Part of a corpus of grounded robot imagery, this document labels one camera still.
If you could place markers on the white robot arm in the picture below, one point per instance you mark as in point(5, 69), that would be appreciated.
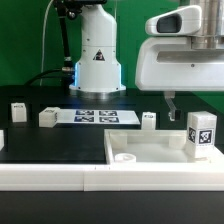
point(98, 73)

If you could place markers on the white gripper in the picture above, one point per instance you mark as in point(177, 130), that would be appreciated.
point(170, 64)

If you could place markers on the white sheet with fiducial tags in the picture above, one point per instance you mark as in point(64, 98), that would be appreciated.
point(88, 116)

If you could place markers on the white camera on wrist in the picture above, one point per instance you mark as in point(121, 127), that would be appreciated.
point(183, 21)

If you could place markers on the white square table top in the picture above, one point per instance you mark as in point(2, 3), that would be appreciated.
point(151, 146)

